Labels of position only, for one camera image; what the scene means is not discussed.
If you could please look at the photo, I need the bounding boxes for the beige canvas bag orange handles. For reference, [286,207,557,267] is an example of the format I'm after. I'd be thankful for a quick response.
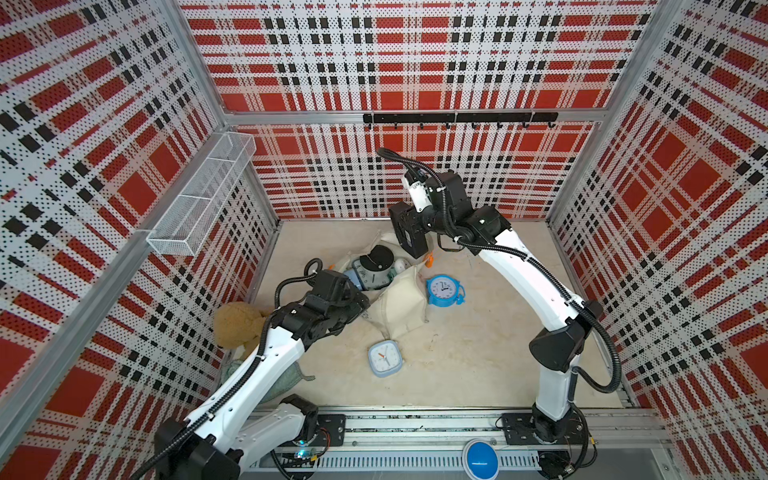
[331,232,430,340]

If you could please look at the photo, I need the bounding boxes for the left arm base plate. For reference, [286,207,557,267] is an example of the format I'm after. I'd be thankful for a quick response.
[280,414,347,448]

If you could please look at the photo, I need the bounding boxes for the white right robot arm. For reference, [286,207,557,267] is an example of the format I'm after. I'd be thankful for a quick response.
[389,165,622,444]

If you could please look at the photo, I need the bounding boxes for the black and white round clock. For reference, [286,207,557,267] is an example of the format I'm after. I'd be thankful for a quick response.
[360,245,395,272]

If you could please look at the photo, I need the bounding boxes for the brown teddy bear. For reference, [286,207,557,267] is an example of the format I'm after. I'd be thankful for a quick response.
[213,302,271,361]

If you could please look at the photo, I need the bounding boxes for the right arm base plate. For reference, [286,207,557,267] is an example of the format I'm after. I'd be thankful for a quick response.
[495,411,588,446]

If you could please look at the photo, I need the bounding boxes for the blue round twin-bell alarm clock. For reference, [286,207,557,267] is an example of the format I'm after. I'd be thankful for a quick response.
[426,275,466,308]

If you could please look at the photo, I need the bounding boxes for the black hook rail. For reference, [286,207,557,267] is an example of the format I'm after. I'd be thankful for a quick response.
[362,111,559,126]

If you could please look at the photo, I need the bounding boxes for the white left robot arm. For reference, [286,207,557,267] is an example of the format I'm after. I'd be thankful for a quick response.
[131,269,370,479]

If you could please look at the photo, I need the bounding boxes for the white wire mesh basket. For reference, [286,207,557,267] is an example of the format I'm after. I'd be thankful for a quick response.
[147,132,255,257]

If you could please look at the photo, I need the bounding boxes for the white oval clock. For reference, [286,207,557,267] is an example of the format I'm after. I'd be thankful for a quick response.
[392,257,411,275]

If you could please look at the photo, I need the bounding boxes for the blue round button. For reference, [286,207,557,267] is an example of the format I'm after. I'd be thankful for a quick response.
[461,439,500,480]

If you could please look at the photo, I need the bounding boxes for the dark blue square alarm clock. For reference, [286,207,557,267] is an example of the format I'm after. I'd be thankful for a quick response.
[351,257,394,291]

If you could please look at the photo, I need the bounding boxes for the light blue square alarm clock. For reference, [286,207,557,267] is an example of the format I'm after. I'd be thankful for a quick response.
[367,340,404,378]

